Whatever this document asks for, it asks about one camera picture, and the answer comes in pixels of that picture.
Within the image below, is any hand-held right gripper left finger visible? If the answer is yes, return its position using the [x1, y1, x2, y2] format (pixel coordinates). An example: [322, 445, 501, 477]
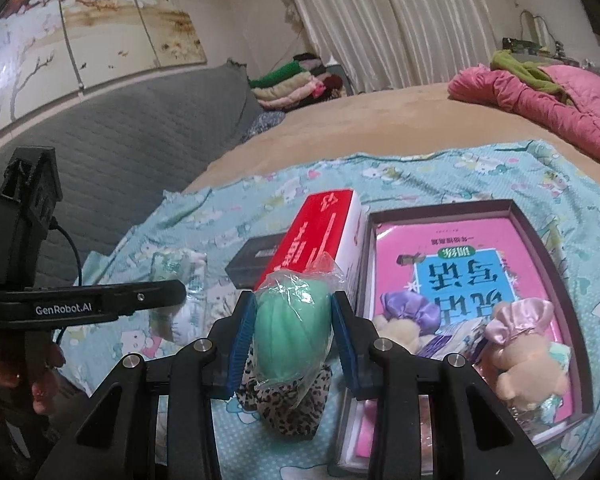
[45, 290, 259, 480]

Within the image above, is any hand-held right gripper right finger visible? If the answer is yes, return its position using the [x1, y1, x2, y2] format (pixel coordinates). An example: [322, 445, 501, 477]
[330, 290, 556, 480]

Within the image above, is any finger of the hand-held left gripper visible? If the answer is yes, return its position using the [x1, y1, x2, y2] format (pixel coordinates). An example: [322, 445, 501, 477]
[99, 280, 188, 320]

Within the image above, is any green soft ball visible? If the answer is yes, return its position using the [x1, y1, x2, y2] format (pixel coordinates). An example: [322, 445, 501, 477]
[252, 252, 347, 402]

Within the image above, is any plush bear with purple dress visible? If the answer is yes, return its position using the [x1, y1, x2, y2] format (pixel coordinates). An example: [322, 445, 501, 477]
[372, 290, 444, 357]

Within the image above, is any white printed plastic pack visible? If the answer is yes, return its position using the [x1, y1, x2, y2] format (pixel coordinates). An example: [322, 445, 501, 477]
[420, 322, 487, 362]

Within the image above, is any dark brown shallow box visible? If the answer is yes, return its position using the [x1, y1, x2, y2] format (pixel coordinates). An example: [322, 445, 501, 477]
[337, 199, 597, 479]

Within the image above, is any plush bear with pink dress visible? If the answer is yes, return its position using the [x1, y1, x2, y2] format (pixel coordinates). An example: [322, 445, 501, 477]
[482, 300, 574, 402]

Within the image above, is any person's left hand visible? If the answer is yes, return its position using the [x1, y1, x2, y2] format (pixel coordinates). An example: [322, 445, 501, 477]
[0, 340, 67, 416]

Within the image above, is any leopard print cloth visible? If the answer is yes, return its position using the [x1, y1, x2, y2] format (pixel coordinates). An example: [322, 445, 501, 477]
[237, 345, 334, 439]

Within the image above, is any pink book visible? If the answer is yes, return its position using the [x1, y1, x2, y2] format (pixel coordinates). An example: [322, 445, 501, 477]
[357, 216, 578, 461]

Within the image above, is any dark rectangular box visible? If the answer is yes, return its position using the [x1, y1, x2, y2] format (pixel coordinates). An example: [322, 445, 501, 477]
[225, 233, 294, 292]

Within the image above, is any red and white box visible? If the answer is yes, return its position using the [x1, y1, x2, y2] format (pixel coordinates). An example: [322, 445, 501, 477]
[254, 189, 367, 307]

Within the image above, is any grey quilted headboard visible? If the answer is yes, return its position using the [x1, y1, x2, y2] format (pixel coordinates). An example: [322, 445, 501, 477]
[0, 60, 264, 302]

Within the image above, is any cartoon cat printed blanket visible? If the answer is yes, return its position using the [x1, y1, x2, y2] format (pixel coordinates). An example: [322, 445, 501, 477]
[60, 140, 600, 480]

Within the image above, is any dark blue floral cloth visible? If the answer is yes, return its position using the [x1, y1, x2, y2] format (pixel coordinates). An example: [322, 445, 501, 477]
[240, 110, 287, 144]

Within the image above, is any tan bed sheet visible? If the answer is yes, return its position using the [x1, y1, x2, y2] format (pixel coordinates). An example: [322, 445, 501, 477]
[182, 82, 600, 197]

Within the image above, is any pile of folded clothes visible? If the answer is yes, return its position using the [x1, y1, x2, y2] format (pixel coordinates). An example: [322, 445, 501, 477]
[247, 52, 349, 112]

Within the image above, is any pink quilt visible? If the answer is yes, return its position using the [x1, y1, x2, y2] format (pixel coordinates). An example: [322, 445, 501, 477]
[447, 62, 600, 172]

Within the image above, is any green cloth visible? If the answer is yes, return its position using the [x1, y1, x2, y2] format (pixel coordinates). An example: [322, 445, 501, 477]
[490, 49, 577, 107]

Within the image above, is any white striped curtain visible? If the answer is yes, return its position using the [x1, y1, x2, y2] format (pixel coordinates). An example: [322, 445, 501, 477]
[275, 0, 507, 97]

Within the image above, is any cluttered side table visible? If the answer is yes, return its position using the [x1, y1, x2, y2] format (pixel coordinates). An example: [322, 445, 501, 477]
[502, 10, 597, 69]

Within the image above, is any black cable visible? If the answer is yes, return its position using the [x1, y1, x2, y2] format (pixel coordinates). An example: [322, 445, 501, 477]
[51, 221, 84, 347]

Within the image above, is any tree wall painting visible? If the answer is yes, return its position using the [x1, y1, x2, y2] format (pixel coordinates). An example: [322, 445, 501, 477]
[0, 0, 209, 137]

